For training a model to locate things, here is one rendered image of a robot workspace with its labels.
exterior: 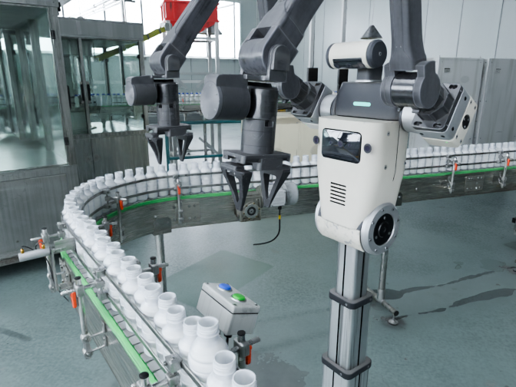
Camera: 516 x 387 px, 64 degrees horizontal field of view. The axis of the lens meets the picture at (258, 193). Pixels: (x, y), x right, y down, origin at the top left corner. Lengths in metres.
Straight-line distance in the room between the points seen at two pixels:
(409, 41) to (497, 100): 6.41
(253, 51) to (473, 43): 13.23
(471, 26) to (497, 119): 6.84
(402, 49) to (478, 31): 12.87
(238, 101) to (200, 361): 0.44
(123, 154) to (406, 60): 5.24
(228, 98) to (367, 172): 0.60
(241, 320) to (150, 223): 1.32
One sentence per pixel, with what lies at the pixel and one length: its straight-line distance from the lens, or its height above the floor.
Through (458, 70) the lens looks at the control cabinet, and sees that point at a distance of 6.72.
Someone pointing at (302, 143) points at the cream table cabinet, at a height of 0.86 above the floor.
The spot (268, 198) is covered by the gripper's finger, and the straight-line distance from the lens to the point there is 0.73.
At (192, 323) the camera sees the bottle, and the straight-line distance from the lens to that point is 0.84.
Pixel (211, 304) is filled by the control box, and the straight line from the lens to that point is 1.00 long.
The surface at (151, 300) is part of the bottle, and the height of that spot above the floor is 1.14.
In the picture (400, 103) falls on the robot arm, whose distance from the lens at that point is 0.98.
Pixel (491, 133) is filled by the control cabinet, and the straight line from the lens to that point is 7.34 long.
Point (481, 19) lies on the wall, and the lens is 13.83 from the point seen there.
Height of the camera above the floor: 1.61
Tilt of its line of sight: 16 degrees down
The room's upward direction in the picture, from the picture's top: straight up
